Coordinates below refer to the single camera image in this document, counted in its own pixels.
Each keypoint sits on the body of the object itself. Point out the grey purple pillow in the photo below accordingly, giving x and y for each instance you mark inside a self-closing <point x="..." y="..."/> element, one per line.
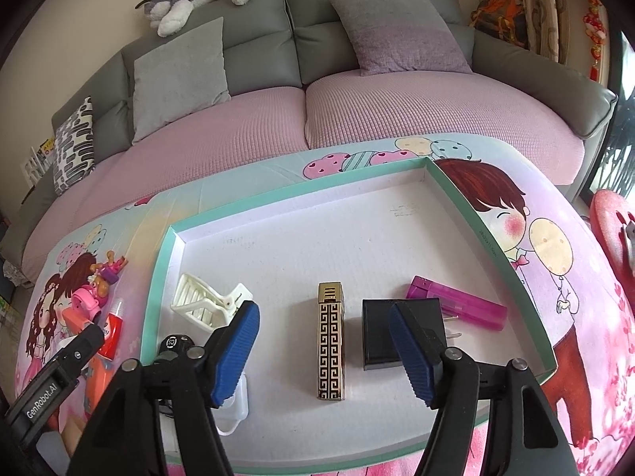
<point x="397" y="34"/>

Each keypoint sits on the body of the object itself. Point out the black white patterned pillow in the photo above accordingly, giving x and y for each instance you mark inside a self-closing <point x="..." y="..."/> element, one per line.
<point x="74" y="148"/>

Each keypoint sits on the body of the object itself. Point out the white rack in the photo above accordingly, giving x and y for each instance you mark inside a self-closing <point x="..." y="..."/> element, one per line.
<point x="34" y="168"/>

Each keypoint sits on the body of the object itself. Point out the printed cartoon blanket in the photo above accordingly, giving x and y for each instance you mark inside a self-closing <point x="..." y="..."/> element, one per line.
<point x="570" y="307"/>

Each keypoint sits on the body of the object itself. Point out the phone stand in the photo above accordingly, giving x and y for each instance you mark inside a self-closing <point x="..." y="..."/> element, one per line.
<point x="630" y="240"/>

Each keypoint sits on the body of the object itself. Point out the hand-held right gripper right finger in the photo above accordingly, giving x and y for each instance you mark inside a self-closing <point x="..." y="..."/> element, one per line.
<point x="414" y="357"/>

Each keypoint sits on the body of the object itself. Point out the white plastic adapter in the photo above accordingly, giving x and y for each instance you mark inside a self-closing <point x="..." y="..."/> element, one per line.
<point x="239" y="401"/>

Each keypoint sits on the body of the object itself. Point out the grey sofa with pink cover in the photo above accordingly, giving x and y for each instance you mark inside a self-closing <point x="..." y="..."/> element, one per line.
<point x="278" y="124"/>

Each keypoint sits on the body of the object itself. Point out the gold black patterned lighter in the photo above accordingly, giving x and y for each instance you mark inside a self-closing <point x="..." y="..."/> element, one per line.
<point x="331" y="342"/>

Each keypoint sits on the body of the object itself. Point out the yellow books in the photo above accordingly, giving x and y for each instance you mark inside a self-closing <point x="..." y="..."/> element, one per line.
<point x="48" y="147"/>

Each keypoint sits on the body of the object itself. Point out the pink translucent lighter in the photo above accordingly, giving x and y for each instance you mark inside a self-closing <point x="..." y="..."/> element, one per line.
<point x="471" y="312"/>

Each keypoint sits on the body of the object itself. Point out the white hair claw clip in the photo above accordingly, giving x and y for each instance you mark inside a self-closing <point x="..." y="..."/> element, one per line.
<point x="198" y="297"/>

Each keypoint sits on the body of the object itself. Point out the pink toy watch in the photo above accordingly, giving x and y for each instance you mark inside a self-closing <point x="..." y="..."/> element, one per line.
<point x="84" y="302"/>

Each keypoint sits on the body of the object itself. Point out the teal cardboard box lid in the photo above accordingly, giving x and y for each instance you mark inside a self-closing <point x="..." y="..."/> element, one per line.
<point x="372" y="258"/>

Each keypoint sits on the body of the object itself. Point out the beige patterned curtain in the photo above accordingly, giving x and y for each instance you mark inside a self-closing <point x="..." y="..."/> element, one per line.
<point x="545" y="5"/>

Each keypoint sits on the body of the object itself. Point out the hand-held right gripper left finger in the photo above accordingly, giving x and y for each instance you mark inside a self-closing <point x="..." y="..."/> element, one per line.
<point x="235" y="357"/>

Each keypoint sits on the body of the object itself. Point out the orange blue plastic case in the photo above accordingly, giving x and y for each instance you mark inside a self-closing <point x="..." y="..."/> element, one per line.
<point x="99" y="382"/>

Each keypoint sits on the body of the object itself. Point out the red orange patterned bag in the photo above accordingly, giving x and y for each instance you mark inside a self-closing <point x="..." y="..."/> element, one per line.
<point x="501" y="17"/>

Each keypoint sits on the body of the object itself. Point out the red hanging decoration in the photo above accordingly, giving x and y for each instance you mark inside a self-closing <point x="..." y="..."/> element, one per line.
<point x="595" y="29"/>

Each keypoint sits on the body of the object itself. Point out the black plug charger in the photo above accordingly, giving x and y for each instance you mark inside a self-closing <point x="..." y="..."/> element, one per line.
<point x="377" y="332"/>

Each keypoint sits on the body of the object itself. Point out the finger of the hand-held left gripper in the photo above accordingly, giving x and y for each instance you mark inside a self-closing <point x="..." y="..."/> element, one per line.
<point x="82" y="349"/>

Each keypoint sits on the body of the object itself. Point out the brown pink dog toy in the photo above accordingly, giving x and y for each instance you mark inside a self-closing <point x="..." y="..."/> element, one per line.
<point x="110" y="271"/>

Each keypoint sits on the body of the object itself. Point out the small red tube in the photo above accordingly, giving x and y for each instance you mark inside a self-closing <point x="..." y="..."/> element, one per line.
<point x="111" y="329"/>

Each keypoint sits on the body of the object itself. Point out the light grey pillow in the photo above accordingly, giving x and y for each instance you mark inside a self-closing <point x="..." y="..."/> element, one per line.
<point x="178" y="79"/>

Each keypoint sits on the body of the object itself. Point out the black car key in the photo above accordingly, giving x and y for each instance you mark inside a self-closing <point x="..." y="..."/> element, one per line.
<point x="173" y="344"/>

